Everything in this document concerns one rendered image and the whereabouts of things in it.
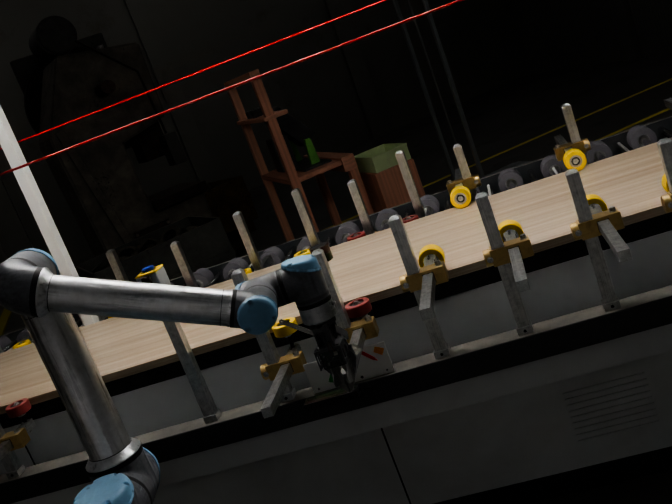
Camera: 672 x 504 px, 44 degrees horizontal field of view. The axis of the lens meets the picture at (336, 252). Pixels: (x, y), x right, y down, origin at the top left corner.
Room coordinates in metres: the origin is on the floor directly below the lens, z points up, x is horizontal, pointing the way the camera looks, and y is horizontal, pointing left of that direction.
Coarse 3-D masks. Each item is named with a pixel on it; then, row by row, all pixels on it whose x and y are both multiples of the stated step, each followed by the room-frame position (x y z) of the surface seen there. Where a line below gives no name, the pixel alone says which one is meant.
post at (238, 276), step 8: (232, 272) 2.40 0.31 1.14; (240, 272) 2.39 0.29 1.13; (232, 280) 2.39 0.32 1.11; (240, 280) 2.39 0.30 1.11; (256, 336) 2.39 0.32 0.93; (264, 336) 2.39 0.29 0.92; (264, 344) 2.39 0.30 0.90; (272, 344) 2.40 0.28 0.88; (264, 352) 2.39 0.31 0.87; (272, 352) 2.38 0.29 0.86; (272, 360) 2.39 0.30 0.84; (288, 384) 2.40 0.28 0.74; (288, 392) 2.39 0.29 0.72
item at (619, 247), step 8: (592, 208) 2.29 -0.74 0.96; (600, 208) 2.26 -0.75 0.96; (600, 224) 2.12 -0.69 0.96; (608, 224) 2.09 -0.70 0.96; (600, 232) 2.14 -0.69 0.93; (608, 232) 2.03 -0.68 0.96; (616, 232) 2.01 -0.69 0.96; (608, 240) 1.99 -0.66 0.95; (616, 240) 1.95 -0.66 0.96; (616, 248) 1.89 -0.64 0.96; (624, 248) 1.87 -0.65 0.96; (616, 256) 1.91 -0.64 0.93; (624, 256) 1.87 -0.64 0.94
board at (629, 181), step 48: (528, 192) 2.98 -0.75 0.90; (624, 192) 2.53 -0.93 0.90; (384, 240) 3.08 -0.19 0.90; (432, 240) 2.82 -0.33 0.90; (480, 240) 2.60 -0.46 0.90; (384, 288) 2.48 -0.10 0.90; (96, 336) 3.29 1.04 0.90; (144, 336) 3.00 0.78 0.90; (192, 336) 2.76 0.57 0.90; (240, 336) 2.58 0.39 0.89; (0, 384) 3.10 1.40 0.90; (48, 384) 2.84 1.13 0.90
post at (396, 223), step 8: (392, 216) 2.29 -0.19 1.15; (400, 216) 2.29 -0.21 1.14; (392, 224) 2.28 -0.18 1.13; (400, 224) 2.27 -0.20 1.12; (392, 232) 2.28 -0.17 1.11; (400, 232) 2.27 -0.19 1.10; (400, 240) 2.28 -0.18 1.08; (408, 240) 2.28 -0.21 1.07; (400, 248) 2.28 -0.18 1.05; (408, 248) 2.27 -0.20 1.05; (408, 256) 2.27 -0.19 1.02; (408, 264) 2.28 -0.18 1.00; (416, 264) 2.27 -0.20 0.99; (408, 272) 2.28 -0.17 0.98; (416, 272) 2.27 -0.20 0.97; (416, 296) 2.28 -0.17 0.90; (424, 320) 2.28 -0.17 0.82; (432, 320) 2.27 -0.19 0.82; (432, 328) 2.27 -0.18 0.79; (440, 328) 2.30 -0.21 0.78; (432, 336) 2.28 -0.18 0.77; (440, 336) 2.27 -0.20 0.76; (432, 344) 2.28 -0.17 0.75; (440, 344) 2.27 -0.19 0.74
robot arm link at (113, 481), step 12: (96, 480) 1.90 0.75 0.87; (108, 480) 1.88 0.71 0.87; (120, 480) 1.85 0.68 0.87; (132, 480) 1.92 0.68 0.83; (84, 492) 1.86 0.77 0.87; (96, 492) 1.84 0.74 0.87; (108, 492) 1.82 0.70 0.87; (120, 492) 1.80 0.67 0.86; (132, 492) 1.83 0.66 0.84; (144, 492) 1.90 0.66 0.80
